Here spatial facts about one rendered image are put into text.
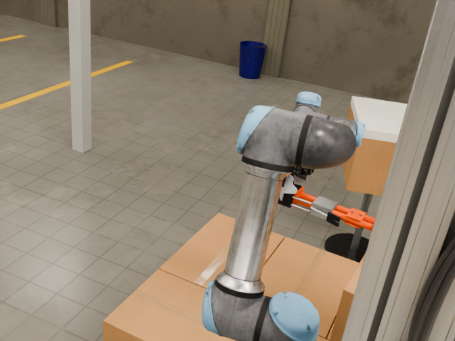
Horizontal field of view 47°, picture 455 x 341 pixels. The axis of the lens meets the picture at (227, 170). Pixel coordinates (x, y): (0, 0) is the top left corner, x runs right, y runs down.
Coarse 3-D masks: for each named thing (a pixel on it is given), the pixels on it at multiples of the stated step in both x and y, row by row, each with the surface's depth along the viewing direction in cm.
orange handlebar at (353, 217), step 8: (296, 200) 171; (312, 200) 173; (336, 208) 169; (344, 208) 169; (352, 208) 168; (344, 216) 165; (352, 216) 164; (360, 216) 164; (368, 216) 166; (352, 224) 164; (360, 224) 162; (368, 224) 162
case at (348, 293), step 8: (360, 264) 166; (352, 280) 158; (344, 288) 154; (352, 288) 154; (344, 296) 154; (352, 296) 153; (344, 304) 155; (344, 312) 156; (336, 320) 159; (344, 320) 157; (336, 328) 160; (344, 328) 159; (336, 336) 161
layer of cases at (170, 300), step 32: (224, 224) 276; (192, 256) 247; (224, 256) 250; (288, 256) 256; (320, 256) 258; (160, 288) 224; (192, 288) 227; (288, 288) 234; (320, 288) 236; (128, 320) 205; (160, 320) 207; (192, 320) 209; (320, 320) 217
